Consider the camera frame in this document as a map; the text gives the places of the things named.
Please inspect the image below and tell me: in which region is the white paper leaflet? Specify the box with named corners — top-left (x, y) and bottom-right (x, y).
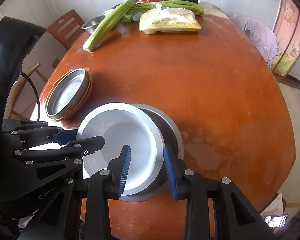
top-left (261, 192), bottom-right (284, 217)

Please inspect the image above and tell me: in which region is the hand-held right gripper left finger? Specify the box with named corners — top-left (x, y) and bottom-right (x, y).
top-left (17, 145), bottom-right (132, 240)

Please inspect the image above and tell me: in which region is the smartphone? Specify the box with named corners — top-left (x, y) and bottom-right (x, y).
top-left (264, 214), bottom-right (289, 228)

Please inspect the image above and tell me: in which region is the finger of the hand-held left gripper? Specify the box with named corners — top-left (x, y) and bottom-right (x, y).
top-left (2, 120), bottom-right (79, 147)
top-left (12, 136), bottom-right (106, 193)

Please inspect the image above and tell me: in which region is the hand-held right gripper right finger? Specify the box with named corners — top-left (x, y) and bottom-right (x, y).
top-left (163, 145), bottom-right (278, 240)

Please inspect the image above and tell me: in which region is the black cable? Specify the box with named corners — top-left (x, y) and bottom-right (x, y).
top-left (19, 70), bottom-right (41, 121)

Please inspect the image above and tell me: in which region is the red packet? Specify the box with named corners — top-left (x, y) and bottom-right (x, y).
top-left (137, 0), bottom-right (171, 5)

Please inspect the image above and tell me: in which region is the stainless steel basin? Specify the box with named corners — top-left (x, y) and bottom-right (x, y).
top-left (81, 16), bottom-right (108, 35)

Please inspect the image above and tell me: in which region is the slatted wooden chair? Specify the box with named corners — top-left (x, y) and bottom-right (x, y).
top-left (47, 9), bottom-right (85, 50)

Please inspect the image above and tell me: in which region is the long green celery bunch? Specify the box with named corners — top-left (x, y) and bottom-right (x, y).
top-left (83, 0), bottom-right (150, 52)

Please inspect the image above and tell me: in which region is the white and red paper bowl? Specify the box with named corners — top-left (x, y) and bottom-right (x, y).
top-left (76, 102), bottom-right (164, 196)

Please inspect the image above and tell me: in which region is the curved-back wooden chair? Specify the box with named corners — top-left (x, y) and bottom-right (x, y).
top-left (11, 62), bottom-right (48, 120)

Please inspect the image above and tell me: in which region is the tied green celery bunch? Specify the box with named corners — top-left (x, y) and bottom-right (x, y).
top-left (125, 0), bottom-right (205, 16)

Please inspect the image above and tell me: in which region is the yellow shell-shaped plate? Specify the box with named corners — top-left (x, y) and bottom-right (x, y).
top-left (45, 70), bottom-right (92, 120)

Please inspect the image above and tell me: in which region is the purple cloth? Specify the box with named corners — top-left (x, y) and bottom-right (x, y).
top-left (230, 14), bottom-right (280, 67)

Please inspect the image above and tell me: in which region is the yellow plastic food bag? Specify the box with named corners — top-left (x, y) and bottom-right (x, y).
top-left (139, 4), bottom-right (202, 35)

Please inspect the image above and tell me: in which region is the large stainless steel bowl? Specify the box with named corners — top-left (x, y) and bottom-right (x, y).
top-left (120, 103), bottom-right (184, 203)

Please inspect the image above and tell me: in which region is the stainless steel plate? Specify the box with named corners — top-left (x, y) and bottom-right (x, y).
top-left (45, 68), bottom-right (88, 117)

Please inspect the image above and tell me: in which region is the pink cartoon print wardrobe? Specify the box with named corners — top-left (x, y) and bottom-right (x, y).
top-left (270, 0), bottom-right (300, 77)

